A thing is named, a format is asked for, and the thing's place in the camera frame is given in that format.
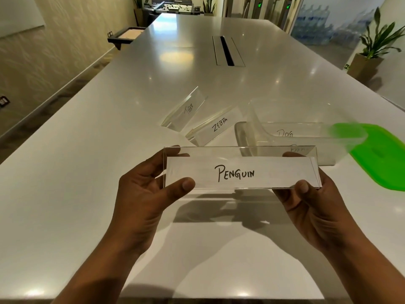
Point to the person's right hand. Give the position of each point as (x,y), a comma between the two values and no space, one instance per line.
(316,215)

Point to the person's left hand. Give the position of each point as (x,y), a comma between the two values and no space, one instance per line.
(139,205)

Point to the green plastic lid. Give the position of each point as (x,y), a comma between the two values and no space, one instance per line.
(379,155)

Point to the potted plant tan planter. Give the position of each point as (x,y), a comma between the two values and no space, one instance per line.
(370,60)

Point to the black side table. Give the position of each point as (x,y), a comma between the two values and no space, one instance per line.
(128,34)

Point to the stack of water jugs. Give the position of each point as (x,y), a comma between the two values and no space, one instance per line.
(316,25)

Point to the tall snake plant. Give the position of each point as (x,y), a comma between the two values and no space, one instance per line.
(209,4)
(139,9)

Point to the foosball table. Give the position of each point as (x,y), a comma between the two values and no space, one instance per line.
(171,6)

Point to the metal turnstile gate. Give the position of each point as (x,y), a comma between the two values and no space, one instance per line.
(280,9)
(254,6)

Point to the white wall board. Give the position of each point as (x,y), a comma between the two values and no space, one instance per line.
(15,12)

